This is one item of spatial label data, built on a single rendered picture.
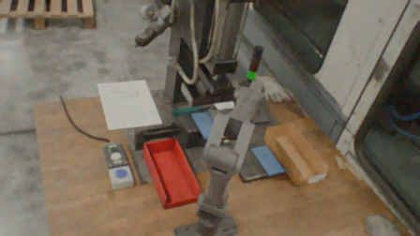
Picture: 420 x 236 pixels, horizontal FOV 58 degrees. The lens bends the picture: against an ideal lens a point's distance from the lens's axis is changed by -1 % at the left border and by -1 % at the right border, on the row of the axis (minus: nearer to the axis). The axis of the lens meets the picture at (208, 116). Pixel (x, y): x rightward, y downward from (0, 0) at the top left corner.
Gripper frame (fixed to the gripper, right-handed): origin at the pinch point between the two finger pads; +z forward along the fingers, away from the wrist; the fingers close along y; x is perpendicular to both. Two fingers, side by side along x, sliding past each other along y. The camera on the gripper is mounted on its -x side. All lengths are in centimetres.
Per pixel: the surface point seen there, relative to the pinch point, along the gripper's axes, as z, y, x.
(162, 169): 14.9, -7.3, 18.5
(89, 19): 214, 191, -3
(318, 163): 0.1, -15.8, -36.5
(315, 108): 21, 13, -63
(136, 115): 30.2, 19.2, 20.1
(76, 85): 180, 104, 21
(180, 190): 9.8, -16.0, 15.4
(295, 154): 8.4, -9.8, -34.0
